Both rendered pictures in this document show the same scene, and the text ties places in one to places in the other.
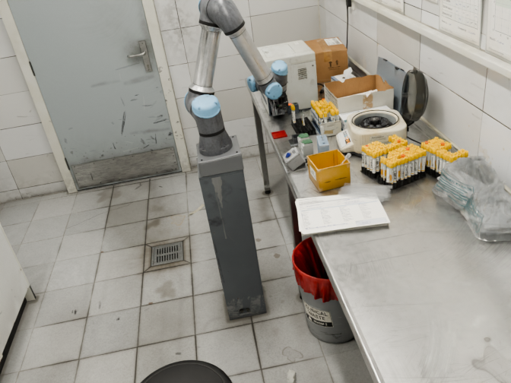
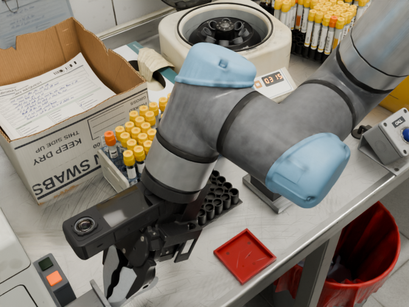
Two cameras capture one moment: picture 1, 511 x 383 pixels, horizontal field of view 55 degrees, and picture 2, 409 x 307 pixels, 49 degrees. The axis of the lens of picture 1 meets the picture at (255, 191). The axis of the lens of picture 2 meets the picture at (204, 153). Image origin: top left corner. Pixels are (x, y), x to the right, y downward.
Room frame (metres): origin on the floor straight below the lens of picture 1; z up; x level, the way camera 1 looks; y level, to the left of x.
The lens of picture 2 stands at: (2.45, 0.12, 1.47)
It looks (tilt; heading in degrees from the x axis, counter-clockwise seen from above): 45 degrees down; 238
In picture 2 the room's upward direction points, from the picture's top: 2 degrees counter-clockwise
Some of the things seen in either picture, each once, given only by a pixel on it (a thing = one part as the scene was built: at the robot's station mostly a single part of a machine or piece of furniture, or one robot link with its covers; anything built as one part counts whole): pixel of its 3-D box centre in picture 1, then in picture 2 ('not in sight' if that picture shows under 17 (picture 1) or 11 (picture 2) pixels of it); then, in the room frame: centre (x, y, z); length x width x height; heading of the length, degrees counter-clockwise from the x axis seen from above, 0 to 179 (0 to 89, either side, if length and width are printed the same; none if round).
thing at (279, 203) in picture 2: (298, 139); (271, 183); (2.09, -0.24, 0.89); 0.09 x 0.05 x 0.04; 95
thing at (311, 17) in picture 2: not in sight; (309, 33); (1.76, -0.51, 0.93); 0.02 x 0.02 x 0.11
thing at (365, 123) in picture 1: (375, 125); (224, 38); (1.96, -0.56, 0.97); 0.15 x 0.15 x 0.07
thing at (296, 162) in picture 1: (298, 158); (385, 131); (1.86, -0.20, 0.92); 0.13 x 0.07 x 0.08; 94
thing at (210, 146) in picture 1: (213, 137); not in sight; (2.01, 0.15, 1.00); 0.15 x 0.15 x 0.10
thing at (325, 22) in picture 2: not in sight; (322, 38); (1.75, -0.48, 0.93); 0.02 x 0.02 x 0.11
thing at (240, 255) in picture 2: (279, 134); (244, 255); (2.21, -0.16, 0.88); 0.07 x 0.07 x 0.01; 4
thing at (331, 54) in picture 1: (324, 59); not in sight; (3.02, -0.55, 0.97); 0.31 x 0.23 x 0.18; 178
